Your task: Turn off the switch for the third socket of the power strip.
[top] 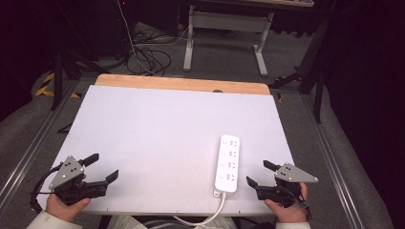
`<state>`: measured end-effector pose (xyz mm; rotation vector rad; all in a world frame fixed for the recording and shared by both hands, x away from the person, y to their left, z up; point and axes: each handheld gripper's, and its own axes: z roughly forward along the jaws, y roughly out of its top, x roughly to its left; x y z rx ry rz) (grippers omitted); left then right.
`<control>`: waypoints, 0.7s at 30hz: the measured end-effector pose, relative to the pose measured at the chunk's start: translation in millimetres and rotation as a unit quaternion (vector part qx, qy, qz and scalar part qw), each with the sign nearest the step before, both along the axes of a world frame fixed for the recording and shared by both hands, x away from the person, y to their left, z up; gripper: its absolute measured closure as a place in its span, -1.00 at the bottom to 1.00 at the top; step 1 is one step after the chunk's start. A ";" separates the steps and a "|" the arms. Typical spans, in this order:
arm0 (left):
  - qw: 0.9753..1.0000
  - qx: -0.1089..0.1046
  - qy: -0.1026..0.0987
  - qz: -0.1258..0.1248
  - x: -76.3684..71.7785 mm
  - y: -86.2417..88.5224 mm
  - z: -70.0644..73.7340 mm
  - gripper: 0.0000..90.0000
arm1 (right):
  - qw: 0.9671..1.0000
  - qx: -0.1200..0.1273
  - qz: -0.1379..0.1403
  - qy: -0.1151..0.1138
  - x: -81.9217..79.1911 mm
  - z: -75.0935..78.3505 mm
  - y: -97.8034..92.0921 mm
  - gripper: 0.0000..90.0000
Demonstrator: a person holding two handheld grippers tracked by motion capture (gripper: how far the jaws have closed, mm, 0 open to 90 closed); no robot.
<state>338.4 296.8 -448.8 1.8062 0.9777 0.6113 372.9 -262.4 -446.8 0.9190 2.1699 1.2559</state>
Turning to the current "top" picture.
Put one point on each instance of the wooden table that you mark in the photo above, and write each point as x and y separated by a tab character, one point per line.
178	83

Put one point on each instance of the black metal stand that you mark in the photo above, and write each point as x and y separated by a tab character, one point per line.
318	89

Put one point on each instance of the white board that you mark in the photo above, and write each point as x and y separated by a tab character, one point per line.
165	127

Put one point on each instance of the black tripod stand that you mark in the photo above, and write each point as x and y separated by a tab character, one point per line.
58	79

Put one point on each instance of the white metal desk frame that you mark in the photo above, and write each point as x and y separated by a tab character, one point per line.
223	21

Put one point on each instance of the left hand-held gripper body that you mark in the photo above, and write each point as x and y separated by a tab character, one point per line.
67	171

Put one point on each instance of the yellow black floor tape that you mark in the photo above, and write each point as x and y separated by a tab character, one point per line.
47	86

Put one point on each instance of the person's left hand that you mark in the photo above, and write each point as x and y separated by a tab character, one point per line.
62	210

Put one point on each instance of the aluminium floor rail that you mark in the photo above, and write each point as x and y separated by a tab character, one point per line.
31	148
331	159

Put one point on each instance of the person's right hand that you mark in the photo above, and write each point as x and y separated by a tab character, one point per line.
291	214

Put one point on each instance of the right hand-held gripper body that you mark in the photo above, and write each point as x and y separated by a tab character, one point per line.
293	175

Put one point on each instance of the white power strip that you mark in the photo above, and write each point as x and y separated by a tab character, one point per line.
227	165

